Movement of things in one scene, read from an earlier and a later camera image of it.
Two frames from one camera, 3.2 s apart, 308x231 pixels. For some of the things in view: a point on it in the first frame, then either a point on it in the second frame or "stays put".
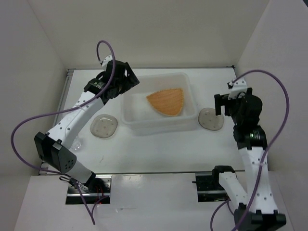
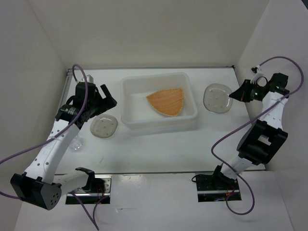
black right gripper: x=224 y=99 to x=241 y=93
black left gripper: x=131 y=81 to x=109 y=102
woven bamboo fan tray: x=169 y=102 stays put
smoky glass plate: x=208 y=119 to x=216 y=99
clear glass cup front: x=77 y=144 stays put
